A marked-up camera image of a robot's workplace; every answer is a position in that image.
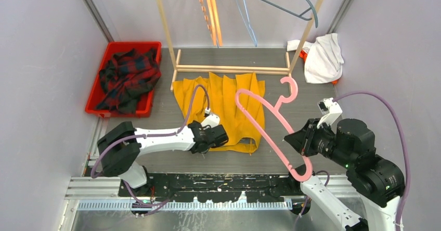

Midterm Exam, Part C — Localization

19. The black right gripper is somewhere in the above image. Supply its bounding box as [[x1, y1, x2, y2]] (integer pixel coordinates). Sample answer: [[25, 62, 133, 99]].
[[284, 115, 353, 166]]

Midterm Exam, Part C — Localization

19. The yellow pleated skirt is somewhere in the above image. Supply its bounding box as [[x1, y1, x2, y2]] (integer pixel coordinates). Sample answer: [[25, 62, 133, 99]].
[[173, 73, 266, 154]]

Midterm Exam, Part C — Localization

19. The pink plastic hanger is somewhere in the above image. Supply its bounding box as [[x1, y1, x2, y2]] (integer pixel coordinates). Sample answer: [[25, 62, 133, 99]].
[[235, 76, 313, 182]]

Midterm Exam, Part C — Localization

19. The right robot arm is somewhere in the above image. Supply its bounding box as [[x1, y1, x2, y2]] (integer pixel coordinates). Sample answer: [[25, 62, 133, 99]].
[[284, 117, 410, 230]]

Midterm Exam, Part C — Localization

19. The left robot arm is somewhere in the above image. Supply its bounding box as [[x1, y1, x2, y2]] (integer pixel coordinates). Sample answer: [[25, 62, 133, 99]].
[[90, 120, 229, 196]]

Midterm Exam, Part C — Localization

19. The teal plastic hanger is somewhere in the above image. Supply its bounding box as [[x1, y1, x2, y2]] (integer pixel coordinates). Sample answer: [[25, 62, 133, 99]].
[[234, 0, 319, 29]]

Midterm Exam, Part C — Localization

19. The orange notched hanger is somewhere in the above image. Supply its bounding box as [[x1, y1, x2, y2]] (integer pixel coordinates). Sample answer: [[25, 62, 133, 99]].
[[198, 0, 213, 35]]

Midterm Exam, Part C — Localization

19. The orange plastic hanger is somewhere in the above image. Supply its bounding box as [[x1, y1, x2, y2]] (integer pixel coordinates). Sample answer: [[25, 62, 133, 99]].
[[206, 0, 223, 47]]

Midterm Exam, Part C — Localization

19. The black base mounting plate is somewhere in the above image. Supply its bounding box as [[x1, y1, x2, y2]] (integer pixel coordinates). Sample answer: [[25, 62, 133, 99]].
[[133, 173, 304, 203]]

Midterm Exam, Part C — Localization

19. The red plastic bin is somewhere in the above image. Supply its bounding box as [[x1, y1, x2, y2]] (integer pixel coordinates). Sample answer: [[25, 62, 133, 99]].
[[85, 41, 162, 118]]

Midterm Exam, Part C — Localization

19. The wooden clothes rack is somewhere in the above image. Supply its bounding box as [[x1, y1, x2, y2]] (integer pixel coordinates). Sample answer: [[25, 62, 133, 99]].
[[156, 0, 324, 82]]

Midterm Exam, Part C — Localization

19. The white cloth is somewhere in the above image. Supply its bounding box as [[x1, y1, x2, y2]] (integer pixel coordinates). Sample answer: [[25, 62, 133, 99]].
[[302, 33, 344, 84]]

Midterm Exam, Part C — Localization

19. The orange object under cloth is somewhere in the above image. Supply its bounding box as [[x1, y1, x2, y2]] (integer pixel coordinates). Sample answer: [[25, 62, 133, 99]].
[[299, 50, 339, 85]]

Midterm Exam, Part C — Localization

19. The red plaid garment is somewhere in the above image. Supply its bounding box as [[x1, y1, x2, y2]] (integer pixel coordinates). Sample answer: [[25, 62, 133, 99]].
[[95, 48, 161, 114]]

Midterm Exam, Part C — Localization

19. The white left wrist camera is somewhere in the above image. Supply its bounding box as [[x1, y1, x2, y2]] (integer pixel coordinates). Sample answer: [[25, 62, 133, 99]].
[[201, 108, 220, 128]]

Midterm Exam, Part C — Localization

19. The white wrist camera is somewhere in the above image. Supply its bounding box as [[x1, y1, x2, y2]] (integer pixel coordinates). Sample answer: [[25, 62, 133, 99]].
[[317, 98, 343, 129], [201, 108, 220, 128]]

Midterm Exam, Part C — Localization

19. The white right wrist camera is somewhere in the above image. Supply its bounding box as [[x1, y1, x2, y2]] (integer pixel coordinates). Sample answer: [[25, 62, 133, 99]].
[[317, 98, 343, 129]]

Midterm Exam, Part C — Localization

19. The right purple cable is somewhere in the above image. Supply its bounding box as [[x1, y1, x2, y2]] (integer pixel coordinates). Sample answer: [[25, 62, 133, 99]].
[[293, 91, 411, 231]]

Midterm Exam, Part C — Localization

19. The purple cable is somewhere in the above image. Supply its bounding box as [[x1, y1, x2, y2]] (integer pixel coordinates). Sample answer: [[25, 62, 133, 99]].
[[90, 84, 212, 217], [293, 91, 411, 231]]

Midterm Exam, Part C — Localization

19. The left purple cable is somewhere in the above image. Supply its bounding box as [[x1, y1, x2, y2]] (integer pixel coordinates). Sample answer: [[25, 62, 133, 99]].
[[90, 84, 212, 217]]

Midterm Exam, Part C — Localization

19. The light blue wire hanger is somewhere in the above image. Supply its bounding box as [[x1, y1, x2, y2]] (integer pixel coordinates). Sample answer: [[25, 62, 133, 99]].
[[235, 0, 258, 47]]

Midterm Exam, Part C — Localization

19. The aluminium rail frame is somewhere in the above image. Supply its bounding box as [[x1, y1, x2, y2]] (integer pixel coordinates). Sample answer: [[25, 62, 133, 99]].
[[64, 119, 378, 211]]

